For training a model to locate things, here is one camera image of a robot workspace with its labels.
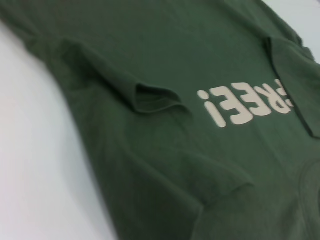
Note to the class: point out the dark green FREE t-shirt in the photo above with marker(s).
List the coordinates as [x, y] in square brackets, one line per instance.
[150, 62]

